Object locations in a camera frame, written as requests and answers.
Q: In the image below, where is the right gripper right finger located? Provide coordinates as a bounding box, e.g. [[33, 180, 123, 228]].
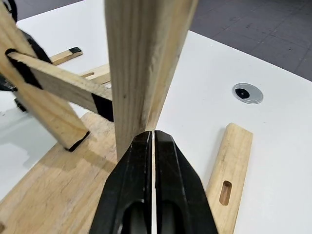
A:
[[155, 130, 219, 234]]

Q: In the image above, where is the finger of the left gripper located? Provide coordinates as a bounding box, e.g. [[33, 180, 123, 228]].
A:
[[19, 30, 53, 65], [0, 75, 27, 113]]

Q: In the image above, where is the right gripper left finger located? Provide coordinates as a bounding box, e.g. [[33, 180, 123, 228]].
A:
[[89, 131, 153, 234]]

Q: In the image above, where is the wooden leg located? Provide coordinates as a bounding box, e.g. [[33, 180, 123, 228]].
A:
[[104, 0, 198, 163], [0, 0, 91, 152]]

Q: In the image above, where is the wooden cross bar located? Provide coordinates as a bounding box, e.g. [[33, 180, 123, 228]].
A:
[[5, 48, 115, 122]]

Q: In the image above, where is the wooden seat board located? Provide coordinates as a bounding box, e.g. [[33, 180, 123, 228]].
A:
[[0, 112, 153, 234]]

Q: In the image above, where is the black cable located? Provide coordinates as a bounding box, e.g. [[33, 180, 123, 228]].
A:
[[4, 0, 18, 22]]

